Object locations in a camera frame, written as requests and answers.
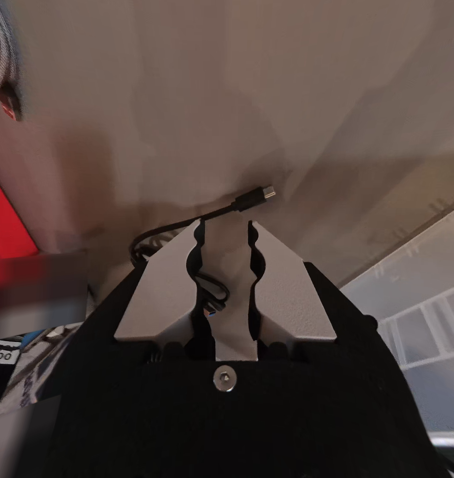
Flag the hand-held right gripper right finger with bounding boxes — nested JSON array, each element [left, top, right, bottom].
[[247, 220, 339, 343]]

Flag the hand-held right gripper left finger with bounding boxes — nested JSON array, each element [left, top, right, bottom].
[[114, 219, 206, 343]]

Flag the black usb-c cable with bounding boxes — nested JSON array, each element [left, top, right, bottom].
[[130, 184, 277, 319]]

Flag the clear plastic storage bin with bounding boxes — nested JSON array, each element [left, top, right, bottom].
[[337, 202, 454, 449]]

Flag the stacked red plastic bins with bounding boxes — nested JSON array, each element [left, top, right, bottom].
[[0, 166, 39, 262]]

